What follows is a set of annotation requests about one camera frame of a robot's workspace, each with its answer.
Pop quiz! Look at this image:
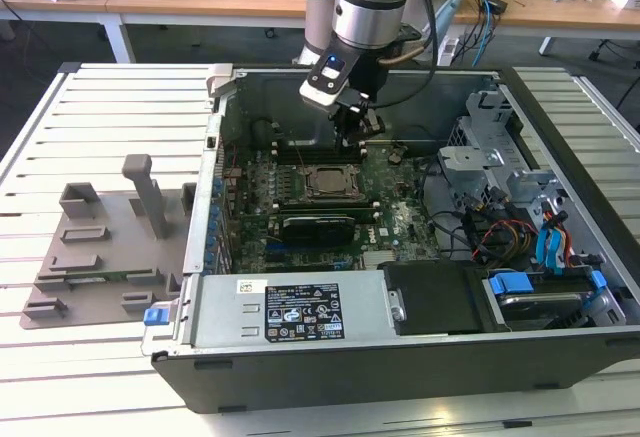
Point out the black plastic shroud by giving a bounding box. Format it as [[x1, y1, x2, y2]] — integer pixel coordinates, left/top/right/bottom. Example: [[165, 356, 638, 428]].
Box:
[[380, 260, 506, 337]]

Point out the blue disk carrier handle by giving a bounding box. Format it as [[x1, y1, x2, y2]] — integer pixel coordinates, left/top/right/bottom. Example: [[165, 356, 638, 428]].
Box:
[[488, 271, 534, 302]]

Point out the grey case handle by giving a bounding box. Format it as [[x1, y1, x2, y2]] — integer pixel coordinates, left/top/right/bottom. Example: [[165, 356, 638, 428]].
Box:
[[206, 63, 235, 100]]

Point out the metal socket cover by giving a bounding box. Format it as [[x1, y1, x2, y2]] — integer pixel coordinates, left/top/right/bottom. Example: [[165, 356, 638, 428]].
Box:
[[307, 166, 360, 199]]

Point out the black wire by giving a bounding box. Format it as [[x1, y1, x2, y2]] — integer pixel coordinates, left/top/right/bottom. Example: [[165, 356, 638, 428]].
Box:
[[423, 156, 476, 261]]

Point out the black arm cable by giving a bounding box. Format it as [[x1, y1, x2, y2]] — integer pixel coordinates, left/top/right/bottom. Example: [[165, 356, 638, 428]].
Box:
[[372, 0, 444, 108]]

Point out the green motherboard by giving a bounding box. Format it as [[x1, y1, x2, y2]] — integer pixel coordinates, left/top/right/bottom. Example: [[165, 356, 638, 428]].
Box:
[[214, 142, 447, 275]]

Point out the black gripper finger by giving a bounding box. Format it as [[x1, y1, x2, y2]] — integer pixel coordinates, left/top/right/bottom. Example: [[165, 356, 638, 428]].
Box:
[[329, 100, 356, 153], [352, 98, 387, 153]]

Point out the green RAM stick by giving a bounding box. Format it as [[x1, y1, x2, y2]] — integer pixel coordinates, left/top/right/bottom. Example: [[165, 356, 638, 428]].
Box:
[[35, 268, 152, 284], [277, 205, 376, 224]]

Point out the black PC case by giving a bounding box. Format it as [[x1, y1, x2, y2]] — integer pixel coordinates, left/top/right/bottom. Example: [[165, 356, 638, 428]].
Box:
[[141, 65, 640, 416]]

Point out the blue case latch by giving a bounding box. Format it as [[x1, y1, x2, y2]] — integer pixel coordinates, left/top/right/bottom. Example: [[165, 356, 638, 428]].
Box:
[[142, 308, 170, 329]]

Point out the silver disk bay cage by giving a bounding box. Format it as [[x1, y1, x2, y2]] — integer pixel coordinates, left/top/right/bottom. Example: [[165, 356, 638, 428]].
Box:
[[435, 87, 569, 218]]

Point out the dark disk drive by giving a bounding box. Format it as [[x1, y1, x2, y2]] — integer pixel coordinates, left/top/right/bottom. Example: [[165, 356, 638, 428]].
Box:
[[497, 292, 584, 332]]

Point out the orange flat wire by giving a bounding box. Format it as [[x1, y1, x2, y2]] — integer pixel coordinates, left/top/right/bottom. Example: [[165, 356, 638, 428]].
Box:
[[559, 229, 575, 271]]

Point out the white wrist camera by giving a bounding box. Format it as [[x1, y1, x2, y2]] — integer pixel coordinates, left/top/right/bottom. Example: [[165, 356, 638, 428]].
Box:
[[298, 48, 362, 107]]

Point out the black graphics card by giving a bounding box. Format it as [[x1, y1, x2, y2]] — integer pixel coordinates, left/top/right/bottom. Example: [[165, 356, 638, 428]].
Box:
[[269, 214, 357, 247]]

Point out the red yellow wire bundle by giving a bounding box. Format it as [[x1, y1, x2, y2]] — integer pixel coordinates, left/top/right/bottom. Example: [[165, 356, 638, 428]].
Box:
[[472, 220, 539, 261]]

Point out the silver power supply unit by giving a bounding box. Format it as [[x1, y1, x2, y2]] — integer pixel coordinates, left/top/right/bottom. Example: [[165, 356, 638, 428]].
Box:
[[192, 272, 396, 351]]

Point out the blue flat wire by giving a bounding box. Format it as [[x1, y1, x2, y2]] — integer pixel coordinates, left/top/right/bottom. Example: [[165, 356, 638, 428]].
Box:
[[535, 210, 569, 277]]

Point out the grey parts rack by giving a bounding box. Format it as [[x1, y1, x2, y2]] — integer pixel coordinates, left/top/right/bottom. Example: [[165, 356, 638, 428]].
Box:
[[17, 153, 199, 331]]

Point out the blue hanging cable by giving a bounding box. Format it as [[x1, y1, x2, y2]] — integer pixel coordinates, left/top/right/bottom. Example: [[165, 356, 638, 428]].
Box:
[[477, 0, 499, 66]]

